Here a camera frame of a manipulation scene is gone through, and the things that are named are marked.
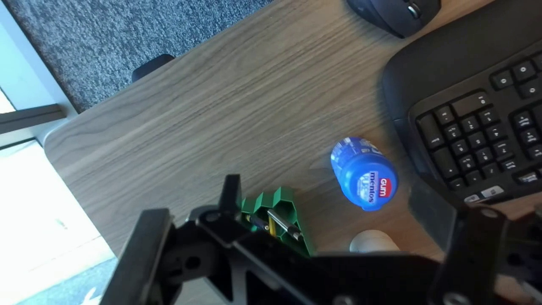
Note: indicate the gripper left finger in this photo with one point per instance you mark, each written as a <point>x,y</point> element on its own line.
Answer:
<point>135,281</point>

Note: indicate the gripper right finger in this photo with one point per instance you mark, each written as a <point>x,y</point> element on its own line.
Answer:
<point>475,254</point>

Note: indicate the blue gum bottle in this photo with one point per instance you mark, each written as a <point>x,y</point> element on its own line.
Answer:
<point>363,174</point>

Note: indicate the white paper cup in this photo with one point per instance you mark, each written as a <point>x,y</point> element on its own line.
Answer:
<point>372,242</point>

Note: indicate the black ergonomic keyboard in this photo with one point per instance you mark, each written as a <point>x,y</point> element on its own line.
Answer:
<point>467,103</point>

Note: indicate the black computer mouse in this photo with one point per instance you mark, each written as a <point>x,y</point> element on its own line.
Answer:
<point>399,18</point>

